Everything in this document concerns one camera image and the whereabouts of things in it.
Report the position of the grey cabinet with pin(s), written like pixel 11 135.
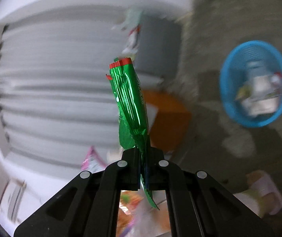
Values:
pixel 159 47

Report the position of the white strawberry yogurt bottle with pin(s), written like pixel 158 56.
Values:
pixel 260 95

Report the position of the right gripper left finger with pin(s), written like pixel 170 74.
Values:
pixel 88 205

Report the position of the grey curtain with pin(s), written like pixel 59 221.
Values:
pixel 55 99

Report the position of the purple slipper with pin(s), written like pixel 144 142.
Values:
pixel 261 182

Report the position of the wall air conditioner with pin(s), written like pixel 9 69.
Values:
pixel 11 200

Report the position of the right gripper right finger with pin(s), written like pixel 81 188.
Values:
pixel 197 204

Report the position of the blue plastic waste basket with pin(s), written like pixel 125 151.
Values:
pixel 233 77

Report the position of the mint green calendar box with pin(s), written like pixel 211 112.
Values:
pixel 132 18

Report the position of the green snack bag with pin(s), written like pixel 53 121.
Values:
pixel 133 121

